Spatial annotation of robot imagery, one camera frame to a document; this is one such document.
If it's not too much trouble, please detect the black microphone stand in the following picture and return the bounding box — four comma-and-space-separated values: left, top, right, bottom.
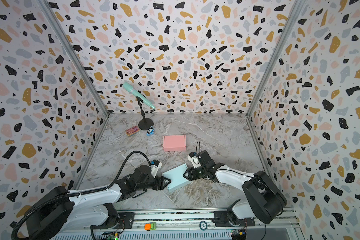
136, 97, 154, 131

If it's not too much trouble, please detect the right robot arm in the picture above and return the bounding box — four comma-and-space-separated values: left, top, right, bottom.
183, 151, 287, 227

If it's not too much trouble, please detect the mint paper box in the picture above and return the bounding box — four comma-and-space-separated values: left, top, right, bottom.
162, 164, 192, 193

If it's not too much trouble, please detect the pink paper box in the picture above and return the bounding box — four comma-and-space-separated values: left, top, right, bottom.
163, 135, 187, 152

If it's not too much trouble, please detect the mint green microphone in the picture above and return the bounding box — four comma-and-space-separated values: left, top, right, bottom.
123, 82, 156, 109

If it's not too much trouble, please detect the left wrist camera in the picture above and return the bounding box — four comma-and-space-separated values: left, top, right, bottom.
151, 160, 162, 178

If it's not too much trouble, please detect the small blue toy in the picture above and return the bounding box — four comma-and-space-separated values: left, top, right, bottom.
147, 126, 155, 136

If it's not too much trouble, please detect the orange button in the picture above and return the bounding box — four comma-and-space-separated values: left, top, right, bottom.
144, 222, 156, 231

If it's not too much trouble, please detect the black corrugated cable hose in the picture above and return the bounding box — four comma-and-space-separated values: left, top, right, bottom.
11, 150, 152, 240

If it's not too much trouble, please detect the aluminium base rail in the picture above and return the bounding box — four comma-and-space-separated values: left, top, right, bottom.
55, 209, 304, 240

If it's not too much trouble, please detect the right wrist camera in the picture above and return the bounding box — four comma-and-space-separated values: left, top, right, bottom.
188, 152, 201, 169

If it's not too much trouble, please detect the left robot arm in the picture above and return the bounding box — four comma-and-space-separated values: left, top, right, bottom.
25, 166, 171, 240

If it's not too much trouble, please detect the small pink card box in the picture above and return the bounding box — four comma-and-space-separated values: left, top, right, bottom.
125, 126, 140, 137

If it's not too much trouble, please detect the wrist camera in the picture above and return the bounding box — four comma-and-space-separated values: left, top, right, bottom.
151, 160, 162, 178
188, 152, 201, 169

